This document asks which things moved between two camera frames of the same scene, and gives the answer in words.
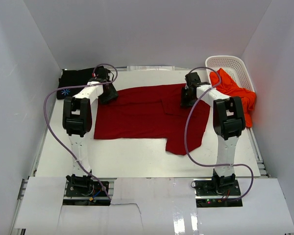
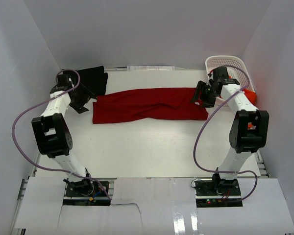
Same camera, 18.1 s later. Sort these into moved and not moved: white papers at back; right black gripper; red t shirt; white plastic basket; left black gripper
Moved: left black gripper; right black gripper; red t shirt
Not moved: white plastic basket; white papers at back
